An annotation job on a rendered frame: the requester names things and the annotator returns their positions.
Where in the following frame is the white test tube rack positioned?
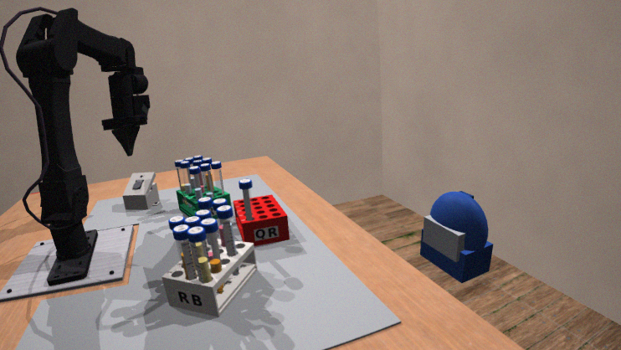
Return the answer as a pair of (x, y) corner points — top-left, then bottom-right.
(162, 239), (258, 317)

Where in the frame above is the grey bench mat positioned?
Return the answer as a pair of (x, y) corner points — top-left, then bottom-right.
(15, 174), (402, 350)

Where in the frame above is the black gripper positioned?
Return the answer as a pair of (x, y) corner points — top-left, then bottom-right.
(102, 94), (147, 156)

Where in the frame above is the green tube rack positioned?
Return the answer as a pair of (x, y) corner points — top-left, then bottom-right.
(177, 186), (231, 219)

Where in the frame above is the red tube rack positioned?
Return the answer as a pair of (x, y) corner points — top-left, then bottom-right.
(234, 195), (290, 246)

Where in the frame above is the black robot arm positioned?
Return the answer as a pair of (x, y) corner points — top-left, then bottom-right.
(16, 8), (150, 286)

